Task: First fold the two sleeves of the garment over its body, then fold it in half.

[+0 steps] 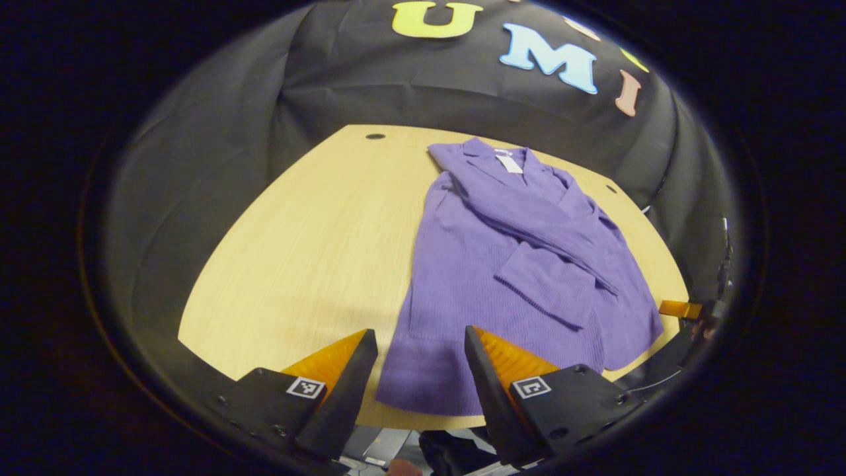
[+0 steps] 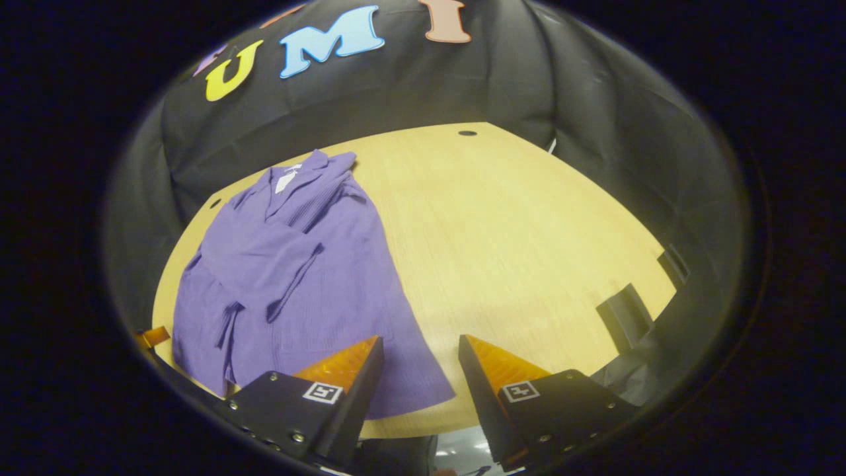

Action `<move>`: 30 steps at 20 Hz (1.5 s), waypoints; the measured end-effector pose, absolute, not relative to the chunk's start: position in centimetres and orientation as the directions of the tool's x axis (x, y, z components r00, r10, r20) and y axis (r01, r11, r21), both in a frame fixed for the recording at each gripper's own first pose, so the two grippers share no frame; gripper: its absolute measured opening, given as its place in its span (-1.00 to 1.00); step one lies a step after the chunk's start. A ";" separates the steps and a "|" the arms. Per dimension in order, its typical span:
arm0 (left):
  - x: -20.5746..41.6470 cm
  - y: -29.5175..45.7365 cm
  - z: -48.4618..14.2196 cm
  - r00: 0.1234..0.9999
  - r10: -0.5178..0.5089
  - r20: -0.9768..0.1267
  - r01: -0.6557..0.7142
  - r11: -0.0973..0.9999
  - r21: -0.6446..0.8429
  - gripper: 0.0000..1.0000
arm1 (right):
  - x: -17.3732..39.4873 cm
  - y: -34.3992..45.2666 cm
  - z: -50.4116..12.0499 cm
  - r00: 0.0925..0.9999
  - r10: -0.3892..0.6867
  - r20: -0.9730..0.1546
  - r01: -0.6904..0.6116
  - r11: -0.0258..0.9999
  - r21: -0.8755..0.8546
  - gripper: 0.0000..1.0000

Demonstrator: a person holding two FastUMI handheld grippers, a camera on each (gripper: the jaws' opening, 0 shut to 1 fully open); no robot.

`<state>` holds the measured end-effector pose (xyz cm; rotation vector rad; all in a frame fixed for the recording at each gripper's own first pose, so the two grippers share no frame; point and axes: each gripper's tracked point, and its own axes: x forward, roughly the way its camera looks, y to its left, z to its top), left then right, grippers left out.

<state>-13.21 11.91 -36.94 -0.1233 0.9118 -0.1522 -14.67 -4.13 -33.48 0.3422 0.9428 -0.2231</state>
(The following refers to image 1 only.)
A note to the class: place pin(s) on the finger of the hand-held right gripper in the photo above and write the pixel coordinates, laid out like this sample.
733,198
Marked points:
679,309

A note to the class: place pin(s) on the purple knit cardigan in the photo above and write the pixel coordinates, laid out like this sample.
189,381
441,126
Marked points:
476,284

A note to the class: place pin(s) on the black backdrop cloth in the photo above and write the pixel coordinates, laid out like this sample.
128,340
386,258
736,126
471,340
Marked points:
264,99

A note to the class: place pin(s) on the person's dark clothing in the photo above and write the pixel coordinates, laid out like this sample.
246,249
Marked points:
456,453

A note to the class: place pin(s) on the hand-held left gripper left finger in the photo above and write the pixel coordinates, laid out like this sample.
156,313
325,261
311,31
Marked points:
344,403

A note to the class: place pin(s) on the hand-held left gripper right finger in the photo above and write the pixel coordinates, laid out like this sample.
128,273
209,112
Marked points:
486,396

